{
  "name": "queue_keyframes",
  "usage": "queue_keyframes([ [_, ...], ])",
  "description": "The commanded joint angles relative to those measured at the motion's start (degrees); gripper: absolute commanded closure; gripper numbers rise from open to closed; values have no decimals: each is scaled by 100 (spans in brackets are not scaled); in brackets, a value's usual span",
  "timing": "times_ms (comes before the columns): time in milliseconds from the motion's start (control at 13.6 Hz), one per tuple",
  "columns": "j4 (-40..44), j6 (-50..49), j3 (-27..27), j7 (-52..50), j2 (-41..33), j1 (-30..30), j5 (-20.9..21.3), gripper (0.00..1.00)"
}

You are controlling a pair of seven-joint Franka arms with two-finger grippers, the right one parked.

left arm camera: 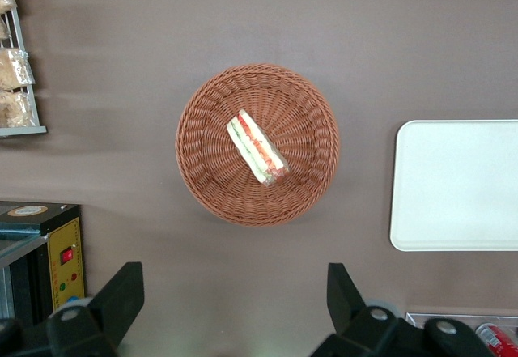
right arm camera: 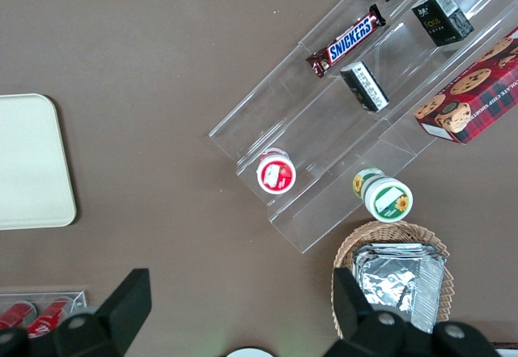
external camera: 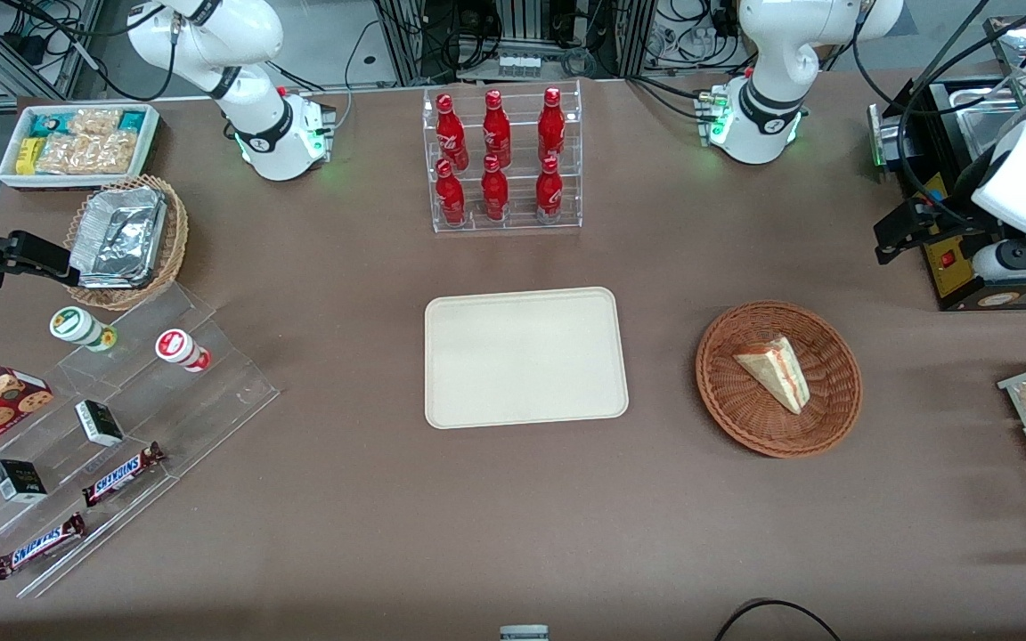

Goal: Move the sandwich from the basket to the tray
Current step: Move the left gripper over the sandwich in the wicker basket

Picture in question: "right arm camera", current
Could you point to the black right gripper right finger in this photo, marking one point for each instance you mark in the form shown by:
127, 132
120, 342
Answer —
354, 312

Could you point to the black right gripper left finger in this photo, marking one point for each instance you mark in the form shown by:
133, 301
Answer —
117, 312

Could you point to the foil-wrapped sandwich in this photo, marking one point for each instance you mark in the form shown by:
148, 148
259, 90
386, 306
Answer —
392, 280

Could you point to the woven wicker basket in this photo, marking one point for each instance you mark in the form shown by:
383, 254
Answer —
348, 243

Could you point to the cream plastic tray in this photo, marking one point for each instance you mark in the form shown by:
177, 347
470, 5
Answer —
32, 162

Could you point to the clear acrylic box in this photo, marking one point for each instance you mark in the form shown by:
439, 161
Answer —
79, 298

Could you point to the red soda can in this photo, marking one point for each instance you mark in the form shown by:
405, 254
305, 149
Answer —
46, 318
16, 314

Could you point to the white round object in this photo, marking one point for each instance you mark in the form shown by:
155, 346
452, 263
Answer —
249, 353

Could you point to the green-lid sunflower cup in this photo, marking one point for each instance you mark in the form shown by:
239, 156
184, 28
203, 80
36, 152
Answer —
388, 201

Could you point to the red-lid yogurt cup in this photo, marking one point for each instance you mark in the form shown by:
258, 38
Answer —
276, 175

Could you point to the clear acrylic stepped shelf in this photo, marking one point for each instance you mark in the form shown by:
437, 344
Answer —
323, 138

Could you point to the black box with white label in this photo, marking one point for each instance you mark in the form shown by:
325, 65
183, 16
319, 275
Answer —
366, 86

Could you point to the red chocolate chip cookie box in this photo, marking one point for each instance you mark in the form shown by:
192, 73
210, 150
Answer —
477, 94

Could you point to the black box with gold print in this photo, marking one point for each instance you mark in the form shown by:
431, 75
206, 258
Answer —
441, 21

